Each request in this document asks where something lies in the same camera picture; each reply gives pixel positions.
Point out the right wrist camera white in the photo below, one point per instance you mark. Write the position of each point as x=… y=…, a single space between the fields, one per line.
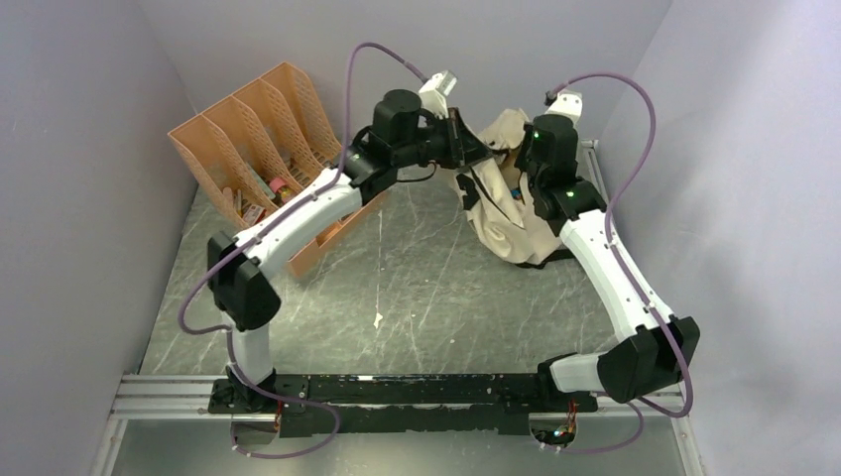
x=567 y=104

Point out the pink-capped glitter bottle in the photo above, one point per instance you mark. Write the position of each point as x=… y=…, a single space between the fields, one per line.
x=282 y=192

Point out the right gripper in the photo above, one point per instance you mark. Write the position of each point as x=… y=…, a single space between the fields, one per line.
x=526 y=138

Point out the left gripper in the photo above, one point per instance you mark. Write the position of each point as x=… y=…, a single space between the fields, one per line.
x=463 y=146

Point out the green white card pack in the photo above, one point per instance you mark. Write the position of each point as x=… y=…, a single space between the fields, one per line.
x=262 y=185

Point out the beige canvas backpack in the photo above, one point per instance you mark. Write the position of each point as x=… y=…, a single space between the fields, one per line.
x=509 y=228

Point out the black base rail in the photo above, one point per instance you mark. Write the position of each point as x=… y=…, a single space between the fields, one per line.
x=306 y=405

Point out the red small box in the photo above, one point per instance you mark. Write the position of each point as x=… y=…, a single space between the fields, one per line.
x=252 y=214

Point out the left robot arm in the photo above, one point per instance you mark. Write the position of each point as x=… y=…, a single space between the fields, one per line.
x=404 y=132

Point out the orange plastic file organizer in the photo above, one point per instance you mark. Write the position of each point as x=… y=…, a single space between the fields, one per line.
x=275 y=123

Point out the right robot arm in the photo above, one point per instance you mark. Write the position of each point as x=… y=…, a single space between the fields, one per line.
x=654 y=346

